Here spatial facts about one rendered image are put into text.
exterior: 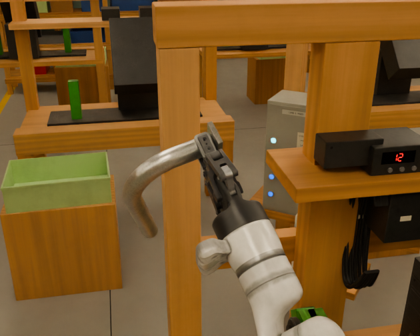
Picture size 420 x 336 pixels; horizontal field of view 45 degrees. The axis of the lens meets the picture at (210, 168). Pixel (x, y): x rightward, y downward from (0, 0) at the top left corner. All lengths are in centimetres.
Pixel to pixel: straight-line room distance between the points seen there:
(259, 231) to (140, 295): 273
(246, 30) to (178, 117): 25
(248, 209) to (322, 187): 56
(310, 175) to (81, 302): 235
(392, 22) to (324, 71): 19
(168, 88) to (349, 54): 44
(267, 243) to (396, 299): 288
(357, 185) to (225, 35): 47
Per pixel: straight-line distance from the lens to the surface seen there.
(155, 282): 346
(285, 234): 153
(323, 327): 63
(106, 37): 777
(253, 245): 65
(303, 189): 120
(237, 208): 67
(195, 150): 74
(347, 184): 124
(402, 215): 138
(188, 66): 116
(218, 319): 316
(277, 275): 65
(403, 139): 135
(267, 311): 65
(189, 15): 114
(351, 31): 126
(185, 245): 134
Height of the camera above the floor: 207
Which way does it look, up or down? 24 degrees down
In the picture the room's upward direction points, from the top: straight up
